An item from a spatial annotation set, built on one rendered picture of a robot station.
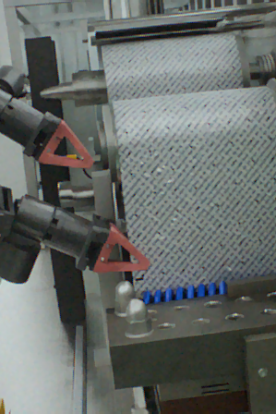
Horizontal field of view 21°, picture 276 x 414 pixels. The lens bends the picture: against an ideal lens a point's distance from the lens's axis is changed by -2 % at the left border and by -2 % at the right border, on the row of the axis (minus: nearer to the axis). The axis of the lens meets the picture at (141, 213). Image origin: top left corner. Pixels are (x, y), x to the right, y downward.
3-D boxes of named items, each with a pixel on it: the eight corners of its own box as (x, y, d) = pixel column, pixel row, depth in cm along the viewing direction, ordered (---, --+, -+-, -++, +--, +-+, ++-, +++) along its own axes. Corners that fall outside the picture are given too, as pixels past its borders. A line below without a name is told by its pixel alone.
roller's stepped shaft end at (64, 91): (42, 103, 139) (40, 85, 138) (74, 98, 139) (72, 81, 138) (41, 103, 136) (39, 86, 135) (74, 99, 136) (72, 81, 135)
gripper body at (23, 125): (32, 159, 108) (-12, 133, 107) (36, 152, 118) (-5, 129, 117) (55, 120, 108) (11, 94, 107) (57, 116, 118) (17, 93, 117)
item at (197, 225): (135, 300, 113) (121, 176, 109) (290, 280, 114) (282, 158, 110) (136, 301, 112) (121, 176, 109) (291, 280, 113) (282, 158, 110)
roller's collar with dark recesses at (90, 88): (76, 106, 141) (71, 73, 140) (107, 103, 141) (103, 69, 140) (75, 108, 135) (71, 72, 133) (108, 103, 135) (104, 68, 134)
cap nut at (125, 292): (114, 310, 107) (110, 279, 106) (139, 307, 107) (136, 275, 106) (114, 317, 103) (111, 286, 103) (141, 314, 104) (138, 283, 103)
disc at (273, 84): (270, 171, 124) (259, 80, 122) (272, 171, 124) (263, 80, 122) (293, 177, 109) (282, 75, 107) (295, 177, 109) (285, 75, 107)
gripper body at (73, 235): (88, 273, 106) (38, 253, 105) (87, 256, 116) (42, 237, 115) (105, 230, 105) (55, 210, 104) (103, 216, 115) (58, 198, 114)
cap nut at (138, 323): (124, 330, 98) (120, 297, 97) (152, 326, 98) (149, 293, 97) (126, 339, 94) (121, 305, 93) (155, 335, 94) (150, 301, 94)
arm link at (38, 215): (14, 200, 105) (21, 185, 110) (-2, 240, 108) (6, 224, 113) (59, 219, 106) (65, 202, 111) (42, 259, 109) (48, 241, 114)
